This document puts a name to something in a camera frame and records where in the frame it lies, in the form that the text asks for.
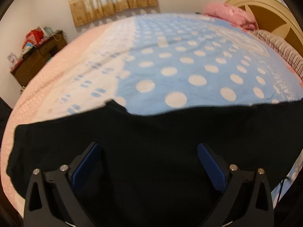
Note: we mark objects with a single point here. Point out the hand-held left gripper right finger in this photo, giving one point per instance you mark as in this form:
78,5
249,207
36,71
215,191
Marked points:
210,165

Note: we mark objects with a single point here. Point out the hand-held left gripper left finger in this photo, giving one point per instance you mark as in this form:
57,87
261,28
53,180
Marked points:
85,163

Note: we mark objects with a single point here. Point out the black pants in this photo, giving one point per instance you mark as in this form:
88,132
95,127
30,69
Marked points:
153,137

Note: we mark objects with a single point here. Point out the black folding chair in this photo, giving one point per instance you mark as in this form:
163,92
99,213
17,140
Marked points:
4,104

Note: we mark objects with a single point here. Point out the polka dot bed sheet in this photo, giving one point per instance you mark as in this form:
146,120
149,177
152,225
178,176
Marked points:
189,59

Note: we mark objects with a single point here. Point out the brown wooden desk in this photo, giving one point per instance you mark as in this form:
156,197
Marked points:
33,61

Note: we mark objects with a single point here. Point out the white greeting card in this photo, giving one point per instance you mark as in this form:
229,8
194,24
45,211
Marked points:
12,59

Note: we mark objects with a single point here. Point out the light blue box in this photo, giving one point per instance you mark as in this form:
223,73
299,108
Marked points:
27,47

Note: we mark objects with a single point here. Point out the striped pillow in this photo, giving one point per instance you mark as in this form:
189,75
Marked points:
281,49

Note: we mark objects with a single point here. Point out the red gift bag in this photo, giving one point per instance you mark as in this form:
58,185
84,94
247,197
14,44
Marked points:
34,36

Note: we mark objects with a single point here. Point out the white and teal box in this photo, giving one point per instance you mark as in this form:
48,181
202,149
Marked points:
47,31

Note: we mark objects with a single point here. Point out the pink floral quilt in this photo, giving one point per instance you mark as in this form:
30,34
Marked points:
229,14

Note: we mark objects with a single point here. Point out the beige patterned window curtain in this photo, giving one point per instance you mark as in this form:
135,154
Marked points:
109,2

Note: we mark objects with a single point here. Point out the cream wooden headboard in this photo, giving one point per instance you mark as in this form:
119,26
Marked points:
272,11

